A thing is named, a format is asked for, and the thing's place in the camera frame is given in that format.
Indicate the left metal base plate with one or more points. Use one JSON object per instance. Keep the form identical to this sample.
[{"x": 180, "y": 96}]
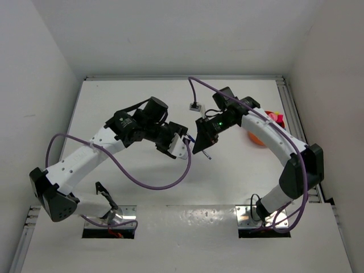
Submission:
[{"x": 125, "y": 217}]

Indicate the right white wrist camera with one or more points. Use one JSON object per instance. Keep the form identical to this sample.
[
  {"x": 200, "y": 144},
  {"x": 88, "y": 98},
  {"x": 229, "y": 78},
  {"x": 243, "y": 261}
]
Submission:
[{"x": 197, "y": 107}]

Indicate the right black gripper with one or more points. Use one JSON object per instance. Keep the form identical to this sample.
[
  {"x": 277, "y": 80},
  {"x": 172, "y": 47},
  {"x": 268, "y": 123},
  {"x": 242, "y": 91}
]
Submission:
[{"x": 202, "y": 143}]

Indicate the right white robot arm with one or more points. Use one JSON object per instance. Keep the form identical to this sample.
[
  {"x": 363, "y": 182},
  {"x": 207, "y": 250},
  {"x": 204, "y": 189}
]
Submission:
[{"x": 303, "y": 164}]

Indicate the metal base plate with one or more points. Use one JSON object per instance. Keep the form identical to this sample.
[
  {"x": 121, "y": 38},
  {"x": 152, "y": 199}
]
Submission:
[
  {"x": 125, "y": 217},
  {"x": 246, "y": 222}
]

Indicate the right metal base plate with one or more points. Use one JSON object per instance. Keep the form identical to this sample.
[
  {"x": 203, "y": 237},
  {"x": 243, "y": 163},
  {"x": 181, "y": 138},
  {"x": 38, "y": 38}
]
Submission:
[{"x": 246, "y": 222}]

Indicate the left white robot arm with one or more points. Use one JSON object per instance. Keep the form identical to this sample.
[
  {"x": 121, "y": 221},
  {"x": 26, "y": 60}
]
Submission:
[{"x": 53, "y": 186}]

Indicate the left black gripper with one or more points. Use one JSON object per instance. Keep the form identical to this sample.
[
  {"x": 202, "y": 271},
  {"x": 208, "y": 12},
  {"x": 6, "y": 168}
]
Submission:
[{"x": 174, "y": 128}]

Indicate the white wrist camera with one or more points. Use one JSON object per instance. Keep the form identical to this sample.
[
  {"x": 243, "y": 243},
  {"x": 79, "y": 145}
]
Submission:
[
  {"x": 197, "y": 107},
  {"x": 178, "y": 148}
]

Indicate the pink glue bottle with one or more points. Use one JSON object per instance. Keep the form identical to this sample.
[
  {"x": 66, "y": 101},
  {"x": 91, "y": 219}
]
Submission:
[{"x": 273, "y": 116}]

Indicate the orange divided container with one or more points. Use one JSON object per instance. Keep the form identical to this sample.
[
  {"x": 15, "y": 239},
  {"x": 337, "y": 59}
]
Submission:
[{"x": 254, "y": 139}]

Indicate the pink black highlighter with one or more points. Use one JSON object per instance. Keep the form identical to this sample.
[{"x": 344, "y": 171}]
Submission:
[{"x": 280, "y": 118}]

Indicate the blue ballpoint pen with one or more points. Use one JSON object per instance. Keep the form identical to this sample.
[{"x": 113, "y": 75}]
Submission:
[{"x": 207, "y": 155}]

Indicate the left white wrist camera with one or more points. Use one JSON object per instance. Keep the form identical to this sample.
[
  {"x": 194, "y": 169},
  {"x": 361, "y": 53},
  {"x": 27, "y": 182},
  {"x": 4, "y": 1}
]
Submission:
[{"x": 178, "y": 148}]

